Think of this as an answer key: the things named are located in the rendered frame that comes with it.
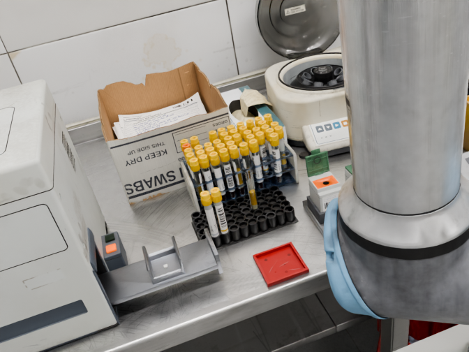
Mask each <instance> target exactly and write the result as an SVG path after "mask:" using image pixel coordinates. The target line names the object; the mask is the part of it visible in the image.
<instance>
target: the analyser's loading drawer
mask: <svg viewBox="0 0 469 352"><path fill-rule="evenodd" d="M204 233H205V235H206V238H205V239H203V240H200V241H197V242H194V243H191V244H187V245H185V246H182V247H179V248H178V247H177V243H176V240H175V238H174V236H172V237H171V238H172V242H173V245H174V246H172V247H169V248H167V249H163V250H160V251H157V252H154V253H152V254H148V253H147V250H146V247H145V246H142V251H143V254H144V260H142V261H138V262H136V263H132V264H130V265H126V266H123V267H120V268H117V269H116V270H112V271H109V272H106V273H103V274H100V275H98V278H99V279H100V282H101V283H102V285H103V288H104V290H105V292H106V294H107V296H108V298H109V300H110V303H111V305H112V306H114V305H117V304H119V303H122V302H125V301H128V300H131V299H133V298H137V297H140V296H141V295H145V294H148V293H150V292H153V291H157V290H159V289H162V288H165V287H167V286H171V285H173V284H176V283H179V282H181V281H184V280H187V279H190V278H193V277H196V276H198V275H201V274H204V273H207V272H210V271H212V270H216V269H218V271H219V274H221V273H223V269H222V266H221V261H220V258H219V255H218V252H217V250H216V247H215V245H214V242H213V240H212V238H211V235H210V233H209V231H208V228H205V229H204ZM165 264H167V266H168V268H164V266H163V265H165Z"/></svg>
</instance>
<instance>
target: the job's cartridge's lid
mask: <svg viewBox="0 0 469 352"><path fill-rule="evenodd" d="M305 160H306V169H307V175H308V177H312V176H317V175H321V174H323V173H325V172H329V160H328V153H327V151H323V152H320V148H318V149H314V150H311V155H310V156H305Z"/></svg>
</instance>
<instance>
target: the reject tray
mask: <svg viewBox="0 0 469 352"><path fill-rule="evenodd" d="M253 259H254V261H255V263H256V265H257V267H258V269H259V271H260V273H261V274H262V276H263V278H264V280H265V282H266V284H267V286H268V287H271V286H274V285H277V284H279V283H282V282H284V281H287V280H290V279H293V278H295V277H298V276H301V275H303V274H306V273H309V268H308V267H307V265H306V264H305V262H304V260H303V259H302V257H301V256H300V255H299V253H298V251H297V250H296V249H295V247H294V245H293V243H292V242H288V243H286V244H282V245H280V246H277V247H274V248H272V249H268V250H266V251H263V252H260V253H258V254H254V255H253Z"/></svg>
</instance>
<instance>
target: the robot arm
mask: <svg viewBox="0 0 469 352"><path fill-rule="evenodd" d="M337 7H338V22H339V31H340V39H341V54H342V62H343V77H344V85H345V102H346V110H347V117H348V133H349V141H350V155H351V164H352V176H350V177H349V178H348V179H347V180H346V182H345V183H344V184H343V186H342V187H341V190H340V192H339V195H338V198H334V199H333V200H331V201H330V203H329V204H328V206H327V210H326V213H325V222H324V250H325V252H326V261H325V262H326V268H327V275H328V278H329V283H330V286H331V289H332V292H333V294H334V297H335V298H336V300H337V302H338V303H339V304H340V305H341V306H342V308H344V309H345V310H347V311H349V312H351V313H354V314H363V315H369V316H372V317H374V318H378V319H388V318H402V319H410V320H417V321H431V322H439V323H453V324H461V325H469V181H468V180H467V179H466V178H465V177H464V176H463V175H462V174H461V163H462V153H463V137H464V128H465V120H466V103H467V94H468V78H469V0H337Z"/></svg>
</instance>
